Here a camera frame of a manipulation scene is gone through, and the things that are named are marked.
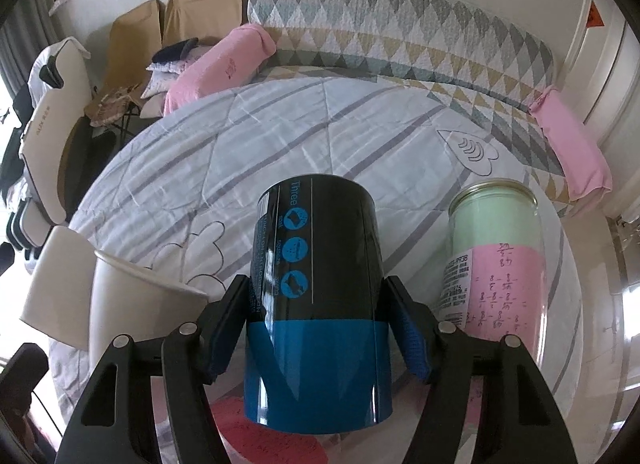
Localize black and blue can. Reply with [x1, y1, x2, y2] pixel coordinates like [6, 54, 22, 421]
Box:
[244, 175, 393, 435]

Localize white paper cup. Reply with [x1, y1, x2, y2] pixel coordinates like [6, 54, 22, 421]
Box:
[89, 250, 208, 368]

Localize pink paper wrapped cup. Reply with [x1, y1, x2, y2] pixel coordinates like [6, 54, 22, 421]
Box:
[209, 397, 329, 464]

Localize cream paper cup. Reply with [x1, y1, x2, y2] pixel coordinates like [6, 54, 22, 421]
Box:
[21, 225, 96, 350]

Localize green and pink glass jar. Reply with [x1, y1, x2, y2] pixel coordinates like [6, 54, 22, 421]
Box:
[437, 179, 547, 363]

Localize white striped table cloth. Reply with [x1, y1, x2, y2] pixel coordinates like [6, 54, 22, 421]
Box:
[70, 77, 576, 463]

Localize pink armrest cover right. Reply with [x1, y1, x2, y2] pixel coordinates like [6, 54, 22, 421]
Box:
[529, 86, 613, 213]

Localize pink armrest cover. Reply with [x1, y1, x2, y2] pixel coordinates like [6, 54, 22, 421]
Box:
[163, 24, 277, 115]
[529, 86, 613, 213]

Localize white door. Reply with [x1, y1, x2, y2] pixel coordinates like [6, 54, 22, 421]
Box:
[558, 0, 625, 124]

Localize diamond patterned sofa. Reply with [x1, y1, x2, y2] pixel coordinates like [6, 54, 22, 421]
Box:
[247, 0, 573, 213]

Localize stacked pillows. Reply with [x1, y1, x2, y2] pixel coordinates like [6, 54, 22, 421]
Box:
[140, 38, 212, 119]

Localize pink armrest cover left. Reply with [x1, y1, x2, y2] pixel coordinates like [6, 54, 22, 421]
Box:
[163, 24, 277, 115]

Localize tan folding chair far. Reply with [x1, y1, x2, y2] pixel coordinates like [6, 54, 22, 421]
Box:
[85, 0, 164, 128]

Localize tan folding chair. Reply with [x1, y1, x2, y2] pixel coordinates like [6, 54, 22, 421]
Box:
[85, 0, 164, 128]
[163, 0, 243, 46]

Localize grey curtain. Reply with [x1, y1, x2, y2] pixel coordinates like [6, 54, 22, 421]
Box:
[0, 0, 60, 98]

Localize red door decoration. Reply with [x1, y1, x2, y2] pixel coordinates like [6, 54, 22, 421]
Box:
[586, 1, 605, 29]

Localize tan folding chair near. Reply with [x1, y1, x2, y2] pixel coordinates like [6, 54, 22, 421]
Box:
[163, 0, 243, 46]

